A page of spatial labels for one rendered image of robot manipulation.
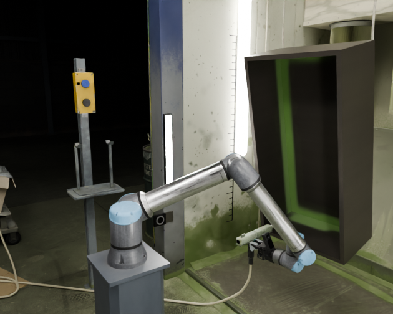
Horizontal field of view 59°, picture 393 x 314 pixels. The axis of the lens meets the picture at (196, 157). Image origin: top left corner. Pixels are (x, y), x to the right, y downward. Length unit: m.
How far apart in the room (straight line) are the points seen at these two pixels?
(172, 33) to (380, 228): 2.14
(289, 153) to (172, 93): 0.93
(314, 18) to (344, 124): 1.63
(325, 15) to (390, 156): 1.29
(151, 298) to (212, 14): 1.93
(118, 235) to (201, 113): 1.28
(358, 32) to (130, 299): 2.60
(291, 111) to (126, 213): 1.34
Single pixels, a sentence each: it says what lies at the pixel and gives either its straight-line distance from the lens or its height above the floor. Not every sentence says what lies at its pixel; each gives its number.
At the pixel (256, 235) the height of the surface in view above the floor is 0.55.
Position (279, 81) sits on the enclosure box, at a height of 1.49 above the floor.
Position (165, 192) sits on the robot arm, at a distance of 1.80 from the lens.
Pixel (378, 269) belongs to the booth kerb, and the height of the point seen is 0.13.
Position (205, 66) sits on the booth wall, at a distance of 2.64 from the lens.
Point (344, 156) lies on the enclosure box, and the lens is 1.94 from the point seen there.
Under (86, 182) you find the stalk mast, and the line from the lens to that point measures 2.52.
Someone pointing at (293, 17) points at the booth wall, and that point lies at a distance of 3.33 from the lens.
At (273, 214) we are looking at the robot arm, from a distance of 1.79.
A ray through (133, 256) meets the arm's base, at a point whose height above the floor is 0.69.
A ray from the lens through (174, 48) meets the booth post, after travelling 2.50.
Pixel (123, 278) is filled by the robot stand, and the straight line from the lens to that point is 1.65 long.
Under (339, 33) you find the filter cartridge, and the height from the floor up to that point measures 1.88.
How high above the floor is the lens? 1.48
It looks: 12 degrees down
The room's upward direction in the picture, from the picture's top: straight up
